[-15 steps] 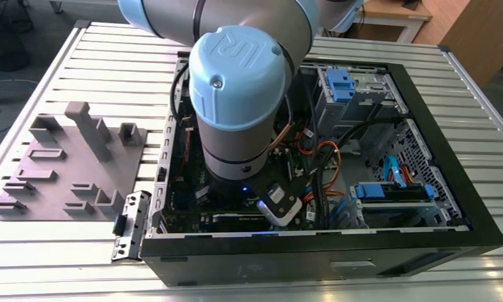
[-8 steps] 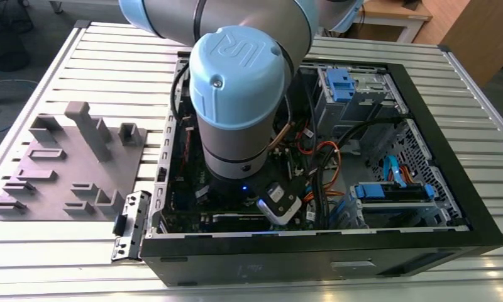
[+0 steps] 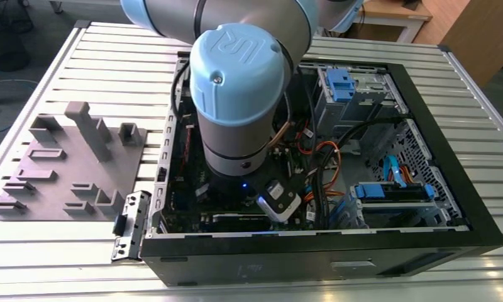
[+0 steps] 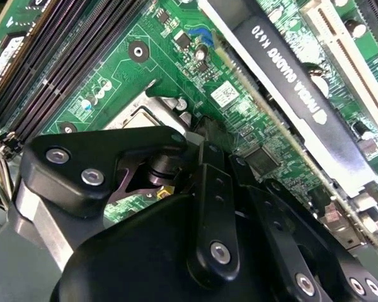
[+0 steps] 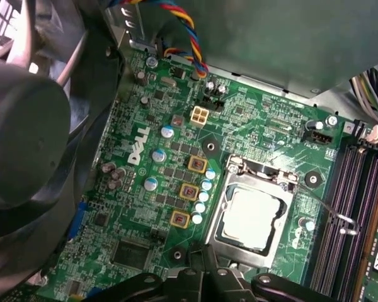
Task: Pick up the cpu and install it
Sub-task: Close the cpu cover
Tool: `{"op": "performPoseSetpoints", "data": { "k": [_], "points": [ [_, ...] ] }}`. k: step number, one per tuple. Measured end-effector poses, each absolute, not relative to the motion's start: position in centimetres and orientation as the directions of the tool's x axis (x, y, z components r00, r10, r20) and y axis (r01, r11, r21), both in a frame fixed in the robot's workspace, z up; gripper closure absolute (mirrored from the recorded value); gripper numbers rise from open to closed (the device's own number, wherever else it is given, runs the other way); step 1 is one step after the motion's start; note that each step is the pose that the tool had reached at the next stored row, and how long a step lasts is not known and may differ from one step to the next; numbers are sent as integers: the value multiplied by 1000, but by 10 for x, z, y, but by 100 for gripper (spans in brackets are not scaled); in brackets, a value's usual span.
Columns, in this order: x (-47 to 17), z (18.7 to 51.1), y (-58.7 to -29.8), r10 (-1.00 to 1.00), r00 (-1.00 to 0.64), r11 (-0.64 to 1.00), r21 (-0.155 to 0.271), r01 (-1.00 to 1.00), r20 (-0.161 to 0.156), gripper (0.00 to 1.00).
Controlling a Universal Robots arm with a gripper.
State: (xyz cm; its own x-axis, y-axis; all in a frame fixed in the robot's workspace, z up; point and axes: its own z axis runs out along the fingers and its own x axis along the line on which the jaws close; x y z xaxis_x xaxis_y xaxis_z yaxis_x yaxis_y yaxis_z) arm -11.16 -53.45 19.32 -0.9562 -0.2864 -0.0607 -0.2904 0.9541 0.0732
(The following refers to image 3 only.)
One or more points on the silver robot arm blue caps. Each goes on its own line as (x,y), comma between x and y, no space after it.
(234,141)

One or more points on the black graphics card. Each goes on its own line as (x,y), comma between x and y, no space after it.
(234,221)

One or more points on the green motherboard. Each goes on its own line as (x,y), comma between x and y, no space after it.
(187,201)

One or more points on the black RAM slot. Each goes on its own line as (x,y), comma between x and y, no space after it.
(276,163)
(287,165)

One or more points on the black PC case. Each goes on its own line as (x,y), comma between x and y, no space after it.
(276,261)

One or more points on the hard disk in blue carrier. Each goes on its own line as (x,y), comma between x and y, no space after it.
(368,191)

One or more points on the grey parts rack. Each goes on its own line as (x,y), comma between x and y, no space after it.
(87,176)

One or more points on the grey metal drive cage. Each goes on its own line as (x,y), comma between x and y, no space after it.
(360,110)

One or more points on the grey metal disk bay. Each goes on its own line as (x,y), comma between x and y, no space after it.
(398,209)

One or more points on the blue drive carrier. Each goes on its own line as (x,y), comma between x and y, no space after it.
(339,85)

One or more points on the black waste bin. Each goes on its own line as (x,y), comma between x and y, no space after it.
(7,56)

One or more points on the white framed table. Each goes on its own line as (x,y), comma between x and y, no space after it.
(57,6)

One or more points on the brown wooden cabinet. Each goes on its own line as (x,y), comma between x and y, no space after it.
(477,31)

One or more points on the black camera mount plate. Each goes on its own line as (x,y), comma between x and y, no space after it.
(259,184)

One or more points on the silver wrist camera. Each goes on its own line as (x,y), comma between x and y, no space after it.
(282,210)

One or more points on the grey metal latch bracket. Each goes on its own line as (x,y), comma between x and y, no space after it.
(135,204)

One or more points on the wooden desk white frame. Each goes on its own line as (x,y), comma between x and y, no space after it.
(394,12)

